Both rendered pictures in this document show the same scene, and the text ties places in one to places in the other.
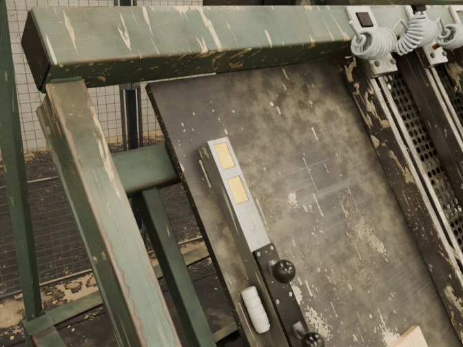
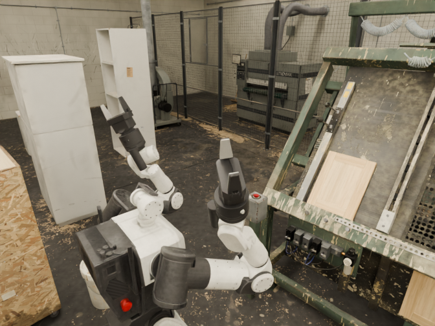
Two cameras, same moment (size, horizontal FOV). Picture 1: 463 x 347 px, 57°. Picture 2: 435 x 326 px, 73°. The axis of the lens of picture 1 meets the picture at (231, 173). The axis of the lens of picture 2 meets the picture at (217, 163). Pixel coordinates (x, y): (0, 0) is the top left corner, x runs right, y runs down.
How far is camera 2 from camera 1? 212 cm
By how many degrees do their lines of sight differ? 76
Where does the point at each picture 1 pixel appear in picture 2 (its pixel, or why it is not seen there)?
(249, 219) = (342, 101)
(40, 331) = not seen: hidden behind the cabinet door
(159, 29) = (350, 52)
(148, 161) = (338, 85)
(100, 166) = (320, 77)
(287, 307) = (333, 121)
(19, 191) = not seen: hidden behind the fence
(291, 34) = (398, 57)
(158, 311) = (309, 105)
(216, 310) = not seen: outside the picture
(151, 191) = (335, 92)
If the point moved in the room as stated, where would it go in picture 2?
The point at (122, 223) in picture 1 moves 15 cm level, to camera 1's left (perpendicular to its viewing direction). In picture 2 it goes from (315, 88) to (308, 85)
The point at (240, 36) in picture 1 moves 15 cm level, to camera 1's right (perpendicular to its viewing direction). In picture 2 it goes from (374, 56) to (387, 57)
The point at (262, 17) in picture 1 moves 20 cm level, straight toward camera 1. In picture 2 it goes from (390, 52) to (360, 52)
